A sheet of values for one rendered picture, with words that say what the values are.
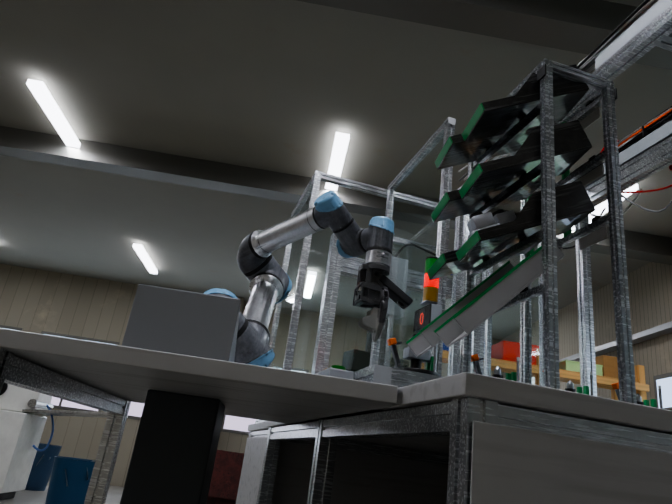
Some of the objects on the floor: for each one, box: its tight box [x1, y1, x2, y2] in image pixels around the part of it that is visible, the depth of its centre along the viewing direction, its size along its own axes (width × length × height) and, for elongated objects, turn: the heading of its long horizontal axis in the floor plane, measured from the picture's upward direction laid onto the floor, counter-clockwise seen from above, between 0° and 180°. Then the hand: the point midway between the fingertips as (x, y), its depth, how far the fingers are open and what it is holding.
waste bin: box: [25, 443, 62, 491], centre depth 688 cm, size 49×47×58 cm
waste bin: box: [45, 456, 95, 504], centre depth 484 cm, size 48×43×54 cm
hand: (377, 337), depth 150 cm, fingers closed
